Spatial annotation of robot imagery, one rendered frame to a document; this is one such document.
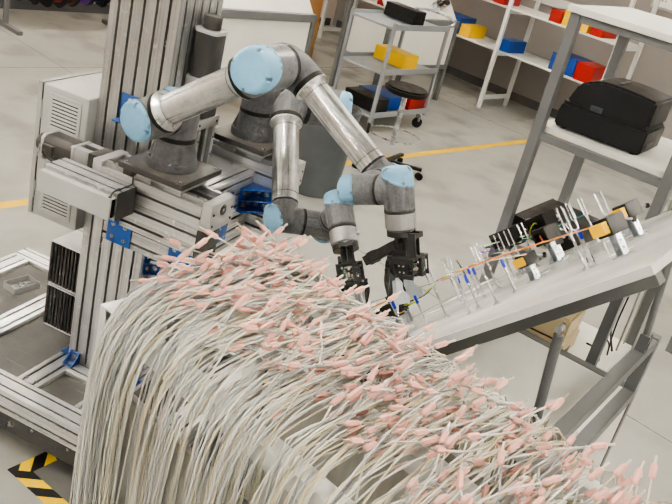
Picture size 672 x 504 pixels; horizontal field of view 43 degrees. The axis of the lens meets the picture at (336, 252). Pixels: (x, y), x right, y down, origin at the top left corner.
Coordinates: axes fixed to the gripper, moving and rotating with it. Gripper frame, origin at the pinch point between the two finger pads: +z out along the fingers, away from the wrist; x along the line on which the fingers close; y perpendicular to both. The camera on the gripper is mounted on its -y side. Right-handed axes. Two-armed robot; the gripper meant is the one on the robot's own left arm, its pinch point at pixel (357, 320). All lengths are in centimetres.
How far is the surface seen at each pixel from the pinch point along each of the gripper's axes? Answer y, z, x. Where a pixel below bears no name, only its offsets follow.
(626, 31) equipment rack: -11, -77, 95
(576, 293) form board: 68, 17, 38
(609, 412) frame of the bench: -43, 31, 71
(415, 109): -497, -301, 100
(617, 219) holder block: 48, -2, 56
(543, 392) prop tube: 37, 30, 35
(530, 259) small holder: 14.4, -4.9, 44.3
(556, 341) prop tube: 45, 21, 38
